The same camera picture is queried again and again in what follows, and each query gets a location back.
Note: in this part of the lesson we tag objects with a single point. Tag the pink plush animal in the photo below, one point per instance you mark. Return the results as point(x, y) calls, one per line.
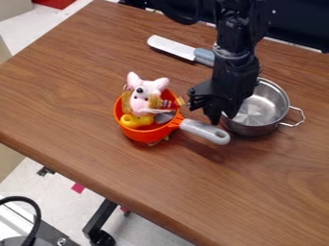
point(143, 96)

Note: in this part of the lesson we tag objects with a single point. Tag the silver pot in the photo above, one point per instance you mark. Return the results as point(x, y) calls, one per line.
point(265, 107)

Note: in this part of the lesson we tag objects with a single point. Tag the black table leg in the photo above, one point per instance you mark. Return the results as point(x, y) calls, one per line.
point(98, 222)

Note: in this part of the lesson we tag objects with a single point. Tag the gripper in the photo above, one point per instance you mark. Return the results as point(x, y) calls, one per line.
point(233, 75)

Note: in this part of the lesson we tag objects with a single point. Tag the yellow toy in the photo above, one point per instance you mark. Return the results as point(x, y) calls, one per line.
point(135, 121)

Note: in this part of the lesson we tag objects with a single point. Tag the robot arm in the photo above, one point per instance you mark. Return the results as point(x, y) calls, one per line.
point(240, 22)

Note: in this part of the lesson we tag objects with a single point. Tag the red box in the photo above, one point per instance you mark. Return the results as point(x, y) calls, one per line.
point(53, 3)

